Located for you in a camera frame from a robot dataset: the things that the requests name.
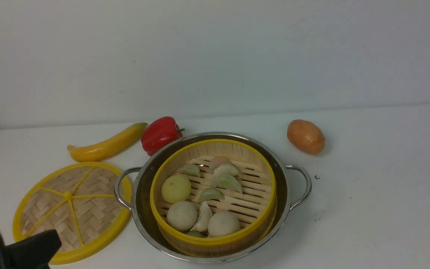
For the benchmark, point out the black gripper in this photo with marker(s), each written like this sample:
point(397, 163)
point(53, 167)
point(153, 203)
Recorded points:
point(34, 252)

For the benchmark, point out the woven bamboo steamer lid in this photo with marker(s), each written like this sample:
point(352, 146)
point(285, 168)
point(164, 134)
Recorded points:
point(78, 201)

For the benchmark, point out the bamboo steamer basket yellow rim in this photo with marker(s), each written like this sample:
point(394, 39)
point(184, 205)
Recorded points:
point(255, 208)

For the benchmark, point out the stainless steel pot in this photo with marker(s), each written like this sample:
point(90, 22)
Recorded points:
point(132, 189)

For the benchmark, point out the yellow toy banana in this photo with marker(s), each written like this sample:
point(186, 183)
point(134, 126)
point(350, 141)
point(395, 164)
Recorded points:
point(109, 147)

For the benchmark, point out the white round bun left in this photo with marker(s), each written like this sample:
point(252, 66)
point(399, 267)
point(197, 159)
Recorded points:
point(182, 216)

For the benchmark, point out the white round bun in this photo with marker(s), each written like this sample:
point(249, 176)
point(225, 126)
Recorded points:
point(222, 224)
point(182, 216)

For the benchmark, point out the yellow-green round bun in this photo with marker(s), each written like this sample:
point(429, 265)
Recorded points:
point(176, 188)

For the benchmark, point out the white dumpling front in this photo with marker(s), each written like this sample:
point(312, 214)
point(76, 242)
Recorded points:
point(205, 214)

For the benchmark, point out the white dumpling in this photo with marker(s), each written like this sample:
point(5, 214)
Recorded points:
point(205, 214)
point(227, 169)

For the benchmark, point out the red toy bell pepper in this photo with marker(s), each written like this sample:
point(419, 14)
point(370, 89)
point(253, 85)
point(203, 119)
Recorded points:
point(160, 133)

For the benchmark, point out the pale green dumpling back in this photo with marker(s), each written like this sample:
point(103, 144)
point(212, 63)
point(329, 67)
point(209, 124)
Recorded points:
point(191, 170)

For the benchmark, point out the green dumpling small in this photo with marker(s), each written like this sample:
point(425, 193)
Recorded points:
point(210, 194)

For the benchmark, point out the white round bun right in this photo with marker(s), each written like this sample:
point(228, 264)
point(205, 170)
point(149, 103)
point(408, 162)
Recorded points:
point(222, 224)

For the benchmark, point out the pink dumpling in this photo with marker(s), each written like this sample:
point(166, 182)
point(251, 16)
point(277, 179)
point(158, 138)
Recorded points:
point(217, 161)

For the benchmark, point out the green dumpling large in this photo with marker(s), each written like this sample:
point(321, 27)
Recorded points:
point(227, 181)

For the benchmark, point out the white dumpling back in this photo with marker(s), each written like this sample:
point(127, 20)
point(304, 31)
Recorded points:
point(227, 169)

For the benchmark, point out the orange-brown toy potato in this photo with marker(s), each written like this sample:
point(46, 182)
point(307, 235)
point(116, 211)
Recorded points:
point(306, 136)

